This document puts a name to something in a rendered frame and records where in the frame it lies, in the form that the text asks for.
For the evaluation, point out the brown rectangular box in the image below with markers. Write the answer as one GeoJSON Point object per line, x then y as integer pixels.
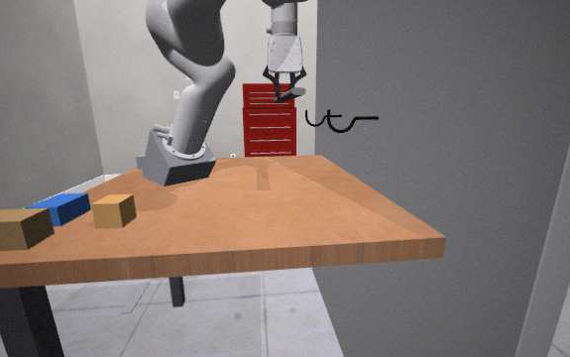
{"type": "Point", "coordinates": [22, 229]}

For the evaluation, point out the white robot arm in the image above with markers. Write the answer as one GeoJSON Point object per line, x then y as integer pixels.
{"type": "Point", "coordinates": [194, 29]}

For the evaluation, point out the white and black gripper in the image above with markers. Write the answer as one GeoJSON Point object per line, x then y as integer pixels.
{"type": "Point", "coordinates": [284, 57]}

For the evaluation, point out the blue rectangular block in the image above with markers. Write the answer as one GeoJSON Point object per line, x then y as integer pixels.
{"type": "Point", "coordinates": [65, 207]}

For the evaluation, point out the tan cube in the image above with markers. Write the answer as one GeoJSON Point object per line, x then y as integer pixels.
{"type": "Point", "coordinates": [114, 211]}

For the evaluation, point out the dark grey wall panel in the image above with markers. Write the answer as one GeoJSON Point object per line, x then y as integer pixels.
{"type": "Point", "coordinates": [473, 139]}

